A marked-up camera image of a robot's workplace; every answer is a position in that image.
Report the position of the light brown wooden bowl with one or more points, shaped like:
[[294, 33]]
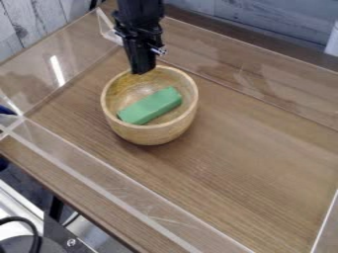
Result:
[[127, 88]]

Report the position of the clear acrylic back wall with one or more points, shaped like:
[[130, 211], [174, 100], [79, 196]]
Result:
[[289, 83]]

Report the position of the green rectangular block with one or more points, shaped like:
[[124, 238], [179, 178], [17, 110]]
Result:
[[151, 107]]

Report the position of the clear acrylic corner bracket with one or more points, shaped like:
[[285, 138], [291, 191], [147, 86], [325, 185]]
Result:
[[106, 27]]

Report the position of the black metal table leg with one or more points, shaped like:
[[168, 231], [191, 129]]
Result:
[[56, 209]]

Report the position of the clear acrylic wall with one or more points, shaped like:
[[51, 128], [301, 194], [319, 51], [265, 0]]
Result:
[[289, 83], [147, 193]]

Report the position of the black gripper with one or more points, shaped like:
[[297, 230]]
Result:
[[138, 27]]

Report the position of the clear acrylic front wall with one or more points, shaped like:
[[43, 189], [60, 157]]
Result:
[[147, 193]]

